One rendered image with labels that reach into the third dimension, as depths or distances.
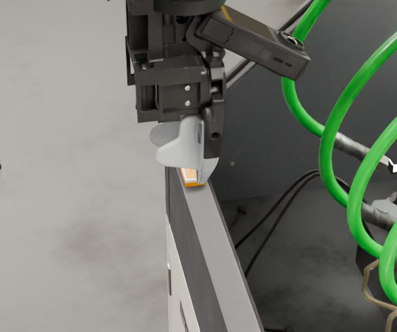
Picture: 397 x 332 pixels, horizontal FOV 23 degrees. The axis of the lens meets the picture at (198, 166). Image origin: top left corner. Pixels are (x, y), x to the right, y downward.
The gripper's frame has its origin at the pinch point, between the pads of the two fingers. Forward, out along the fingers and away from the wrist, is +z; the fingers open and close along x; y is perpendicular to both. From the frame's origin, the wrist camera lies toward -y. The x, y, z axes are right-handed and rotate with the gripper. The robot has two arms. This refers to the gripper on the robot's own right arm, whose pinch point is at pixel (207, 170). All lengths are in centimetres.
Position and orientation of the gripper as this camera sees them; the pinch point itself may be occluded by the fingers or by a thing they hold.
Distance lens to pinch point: 94.7
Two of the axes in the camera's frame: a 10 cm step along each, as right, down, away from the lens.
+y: -9.8, 1.1, -1.6
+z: 0.0, 8.2, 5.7
